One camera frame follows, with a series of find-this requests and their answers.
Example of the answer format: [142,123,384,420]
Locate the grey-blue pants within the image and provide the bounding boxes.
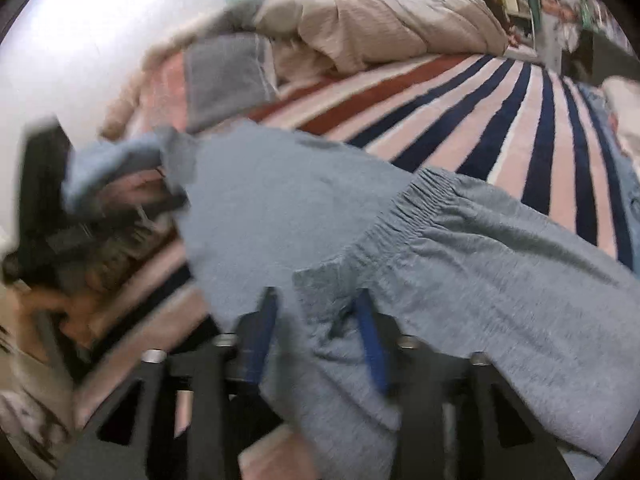
[62,122,640,480]

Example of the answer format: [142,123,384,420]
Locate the light blue cloth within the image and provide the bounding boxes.
[580,84,640,243]

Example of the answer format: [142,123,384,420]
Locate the person's left hand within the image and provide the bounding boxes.
[20,270,118,356]

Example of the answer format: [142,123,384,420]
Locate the person's left forearm patterned sleeve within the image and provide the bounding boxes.
[0,330,78,468]

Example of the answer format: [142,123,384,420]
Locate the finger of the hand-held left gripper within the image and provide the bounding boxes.
[97,167,191,233]

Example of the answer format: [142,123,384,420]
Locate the beige duvet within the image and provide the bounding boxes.
[252,0,512,88]

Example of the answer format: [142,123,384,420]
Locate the striped blanket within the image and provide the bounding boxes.
[75,52,636,480]

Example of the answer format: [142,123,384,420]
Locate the white cloth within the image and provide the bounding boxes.
[600,76,640,128]

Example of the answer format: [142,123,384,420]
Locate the grey towel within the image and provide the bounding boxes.
[182,32,280,133]

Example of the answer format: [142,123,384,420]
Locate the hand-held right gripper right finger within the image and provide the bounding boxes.
[332,291,576,480]

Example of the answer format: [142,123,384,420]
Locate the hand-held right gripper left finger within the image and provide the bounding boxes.
[55,287,297,480]

